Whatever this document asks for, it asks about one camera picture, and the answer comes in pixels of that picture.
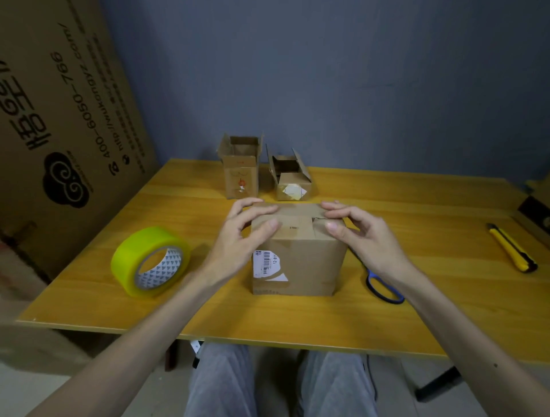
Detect person's right hand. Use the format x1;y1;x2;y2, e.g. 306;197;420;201
321;200;416;289

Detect person's left hand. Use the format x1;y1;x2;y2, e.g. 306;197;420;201
201;197;282;288

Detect cardboard box with white label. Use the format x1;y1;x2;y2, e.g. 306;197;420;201
251;203;349;296

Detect person's left forearm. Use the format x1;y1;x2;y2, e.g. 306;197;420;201
27;270;225;417

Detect person's right forearm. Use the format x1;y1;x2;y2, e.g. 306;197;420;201
388;267;550;417

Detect tall open cardboard box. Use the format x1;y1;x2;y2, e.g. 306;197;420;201
217;133;264;200

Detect small open cardboard box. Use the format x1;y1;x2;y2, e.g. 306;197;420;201
265;144;313;202

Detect yellow packing tape roll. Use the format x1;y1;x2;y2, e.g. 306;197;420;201
110;227;191;299

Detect person's right leg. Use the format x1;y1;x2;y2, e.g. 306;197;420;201
296;350;380;417

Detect person's leg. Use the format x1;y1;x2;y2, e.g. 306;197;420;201
296;350;380;417
184;342;259;417

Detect person's left leg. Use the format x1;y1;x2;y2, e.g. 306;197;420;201
184;342;259;417

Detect yellow black utility knife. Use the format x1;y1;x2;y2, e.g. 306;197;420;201
486;223;539;273

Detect black table leg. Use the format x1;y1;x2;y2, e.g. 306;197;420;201
414;365;464;403

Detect cardboard box with black panel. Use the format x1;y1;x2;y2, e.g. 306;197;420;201
510;174;550;249

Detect large printed cardboard sheet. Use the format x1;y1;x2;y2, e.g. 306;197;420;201
0;0;160;282

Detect blue handled scissors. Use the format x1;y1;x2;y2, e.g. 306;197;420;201
349;245;406;305

